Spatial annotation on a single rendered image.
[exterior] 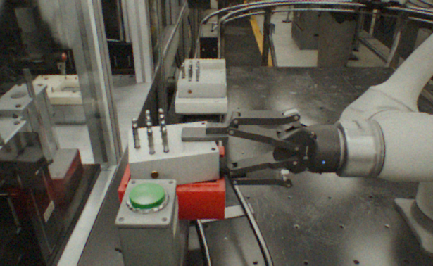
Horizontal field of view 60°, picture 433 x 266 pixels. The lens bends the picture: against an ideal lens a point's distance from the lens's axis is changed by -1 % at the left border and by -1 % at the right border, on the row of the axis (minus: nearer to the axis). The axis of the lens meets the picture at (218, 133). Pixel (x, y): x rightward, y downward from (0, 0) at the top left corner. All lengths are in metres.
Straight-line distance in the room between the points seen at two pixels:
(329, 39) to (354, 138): 3.32
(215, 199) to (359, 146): 0.22
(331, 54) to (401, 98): 3.18
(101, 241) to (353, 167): 0.38
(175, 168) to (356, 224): 0.55
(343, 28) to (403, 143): 3.28
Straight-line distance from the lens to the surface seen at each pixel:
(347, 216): 0.98
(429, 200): 0.94
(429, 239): 0.96
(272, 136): 0.56
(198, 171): 0.54
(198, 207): 0.57
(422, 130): 0.61
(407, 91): 0.76
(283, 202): 0.99
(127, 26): 1.14
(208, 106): 1.02
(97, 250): 0.56
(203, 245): 0.67
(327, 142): 0.57
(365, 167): 0.58
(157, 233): 0.42
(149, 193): 0.43
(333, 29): 3.83
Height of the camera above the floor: 1.30
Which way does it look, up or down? 29 degrees down
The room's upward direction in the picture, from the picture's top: straight up
